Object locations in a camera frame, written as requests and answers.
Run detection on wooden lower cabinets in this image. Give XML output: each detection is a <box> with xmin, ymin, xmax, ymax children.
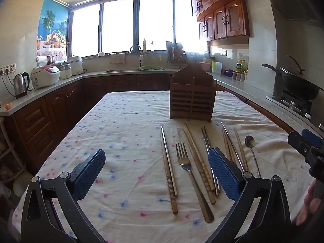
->
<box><xmin>0</xmin><ymin>74</ymin><xmax>290</xmax><ymax>183</ymax></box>

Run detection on floral white tablecloth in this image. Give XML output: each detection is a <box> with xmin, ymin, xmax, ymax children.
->
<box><xmin>11</xmin><ymin>91</ymin><xmax>315</xmax><ymax>243</ymax></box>

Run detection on white plate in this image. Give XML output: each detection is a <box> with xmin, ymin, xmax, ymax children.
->
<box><xmin>12</xmin><ymin>172</ymin><xmax>33</xmax><ymax>198</ymax></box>

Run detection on row of spice jars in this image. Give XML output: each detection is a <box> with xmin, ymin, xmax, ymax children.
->
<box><xmin>232</xmin><ymin>70</ymin><xmax>247</xmax><ymax>83</ymax></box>

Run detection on wooden utensil holder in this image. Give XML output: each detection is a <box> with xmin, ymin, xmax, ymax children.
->
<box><xmin>169</xmin><ymin>64</ymin><xmax>217</xmax><ymax>123</ymax></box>

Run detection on wooden cabinets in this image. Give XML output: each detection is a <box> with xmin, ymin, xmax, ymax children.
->
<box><xmin>186</xmin><ymin>0</ymin><xmax>250</xmax><ymax>42</ymax></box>
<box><xmin>0</xmin><ymin>74</ymin><xmax>290</xmax><ymax>183</ymax></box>

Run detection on large white rice cooker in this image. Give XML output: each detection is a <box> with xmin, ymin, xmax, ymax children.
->
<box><xmin>67</xmin><ymin>55</ymin><xmax>84</xmax><ymax>76</ymax></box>

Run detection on green and white cutting board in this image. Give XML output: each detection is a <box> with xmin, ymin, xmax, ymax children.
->
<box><xmin>211</xmin><ymin>61</ymin><xmax>223</xmax><ymax>75</ymax></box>

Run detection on kitchen window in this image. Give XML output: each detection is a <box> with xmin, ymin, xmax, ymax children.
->
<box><xmin>69</xmin><ymin>0</ymin><xmax>203</xmax><ymax>58</ymax></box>

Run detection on brown wooden chopstick pair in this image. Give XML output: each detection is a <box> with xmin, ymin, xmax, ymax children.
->
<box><xmin>183</xmin><ymin>129</ymin><xmax>216</xmax><ymax>205</ymax></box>
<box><xmin>161</xmin><ymin>125</ymin><xmax>178</xmax><ymax>197</ymax></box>

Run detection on metal spoon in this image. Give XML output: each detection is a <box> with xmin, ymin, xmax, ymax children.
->
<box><xmin>244</xmin><ymin>135</ymin><xmax>261</xmax><ymax>179</ymax></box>

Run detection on tropical fruit wall poster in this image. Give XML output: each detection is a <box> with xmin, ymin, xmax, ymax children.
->
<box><xmin>37</xmin><ymin>0</ymin><xmax>70</xmax><ymax>57</ymax></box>

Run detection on hanging dish cloth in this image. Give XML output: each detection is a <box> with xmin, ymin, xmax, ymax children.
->
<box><xmin>110</xmin><ymin>53</ymin><xmax>126</xmax><ymax>65</ymax></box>

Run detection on steel electric kettle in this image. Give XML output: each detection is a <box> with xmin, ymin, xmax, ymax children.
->
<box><xmin>13</xmin><ymin>72</ymin><xmax>30</xmax><ymax>99</ymax></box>

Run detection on white wall outlet strip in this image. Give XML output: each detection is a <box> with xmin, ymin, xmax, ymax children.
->
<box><xmin>0</xmin><ymin>64</ymin><xmax>16</xmax><ymax>75</ymax></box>

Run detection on chrome kitchen faucet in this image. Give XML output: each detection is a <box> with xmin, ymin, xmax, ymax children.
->
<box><xmin>129</xmin><ymin>45</ymin><xmax>144</xmax><ymax>69</ymax></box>

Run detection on person's right hand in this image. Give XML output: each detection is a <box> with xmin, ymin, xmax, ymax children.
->
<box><xmin>296</xmin><ymin>181</ymin><xmax>324</xmax><ymax>226</ymax></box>

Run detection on metal chopstick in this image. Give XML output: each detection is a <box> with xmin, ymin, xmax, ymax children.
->
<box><xmin>203</xmin><ymin>127</ymin><xmax>221</xmax><ymax>193</ymax></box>
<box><xmin>221</xmin><ymin>122</ymin><xmax>245</xmax><ymax>172</ymax></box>
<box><xmin>201</xmin><ymin>128</ymin><xmax>219</xmax><ymax>196</ymax></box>

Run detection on white and pink rice cooker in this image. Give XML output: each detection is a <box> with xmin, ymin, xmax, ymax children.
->
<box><xmin>31</xmin><ymin>65</ymin><xmax>61</xmax><ymax>89</ymax></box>

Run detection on gas stove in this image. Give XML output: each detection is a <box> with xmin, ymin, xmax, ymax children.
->
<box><xmin>265</xmin><ymin>90</ymin><xmax>313</xmax><ymax>121</ymax></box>

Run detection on black wok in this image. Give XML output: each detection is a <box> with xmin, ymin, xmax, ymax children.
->
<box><xmin>262</xmin><ymin>55</ymin><xmax>324</xmax><ymax>101</ymax></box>

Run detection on small white cooker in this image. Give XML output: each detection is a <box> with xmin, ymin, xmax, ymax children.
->
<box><xmin>59</xmin><ymin>63</ymin><xmax>73</xmax><ymax>80</ymax></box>

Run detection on kitchen sink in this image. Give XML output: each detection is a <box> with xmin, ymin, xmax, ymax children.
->
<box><xmin>102</xmin><ymin>68</ymin><xmax>141</xmax><ymax>74</ymax></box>

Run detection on metal fork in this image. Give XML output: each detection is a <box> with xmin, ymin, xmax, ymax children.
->
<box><xmin>176</xmin><ymin>142</ymin><xmax>215</xmax><ymax>223</ymax></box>

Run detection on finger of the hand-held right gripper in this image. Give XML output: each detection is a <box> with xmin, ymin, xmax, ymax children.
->
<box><xmin>288</xmin><ymin>131</ymin><xmax>314</xmax><ymax>157</ymax></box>
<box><xmin>302</xmin><ymin>129</ymin><xmax>324</xmax><ymax>152</ymax></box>

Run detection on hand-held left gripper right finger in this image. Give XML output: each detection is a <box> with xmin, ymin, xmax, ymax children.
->
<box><xmin>206</xmin><ymin>147</ymin><xmax>291</xmax><ymax>243</ymax></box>

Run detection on dish rack with utensils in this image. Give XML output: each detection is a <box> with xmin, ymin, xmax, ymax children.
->
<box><xmin>166</xmin><ymin>41</ymin><xmax>188</xmax><ymax>64</ymax></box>

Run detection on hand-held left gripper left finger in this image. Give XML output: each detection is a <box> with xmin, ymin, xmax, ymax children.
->
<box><xmin>21</xmin><ymin>149</ymin><xmax>106</xmax><ymax>243</ymax></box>

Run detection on wooden upper cabinets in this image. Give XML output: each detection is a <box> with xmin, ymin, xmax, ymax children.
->
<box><xmin>186</xmin><ymin>0</ymin><xmax>250</xmax><ymax>42</ymax></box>

